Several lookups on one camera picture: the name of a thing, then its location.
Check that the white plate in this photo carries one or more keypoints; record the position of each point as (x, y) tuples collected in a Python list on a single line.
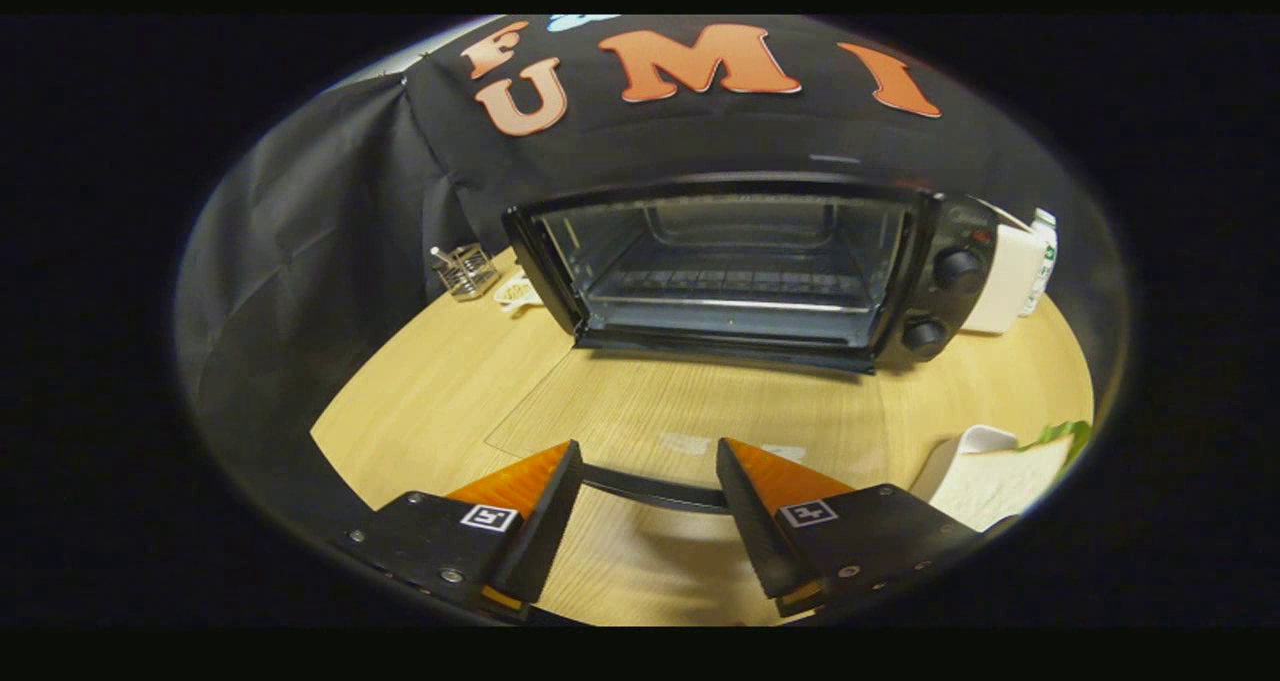
[(960, 443)]

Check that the small white printed packet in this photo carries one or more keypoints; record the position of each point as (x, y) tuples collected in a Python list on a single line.
[(515, 291)]

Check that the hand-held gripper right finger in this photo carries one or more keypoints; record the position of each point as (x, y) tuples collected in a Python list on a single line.
[(750, 521)]

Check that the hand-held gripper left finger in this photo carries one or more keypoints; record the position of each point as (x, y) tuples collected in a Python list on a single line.
[(545, 526)]

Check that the lettuce sandwich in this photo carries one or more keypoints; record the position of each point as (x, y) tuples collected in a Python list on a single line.
[(1000, 481)]

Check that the white pop-up toaster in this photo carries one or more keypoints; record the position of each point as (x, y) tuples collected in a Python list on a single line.
[(1005, 281)]

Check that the black toaster oven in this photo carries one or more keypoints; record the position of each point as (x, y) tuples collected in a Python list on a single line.
[(958, 271)]

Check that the white bottle green label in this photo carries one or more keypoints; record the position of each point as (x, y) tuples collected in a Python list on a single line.
[(1045, 251)]

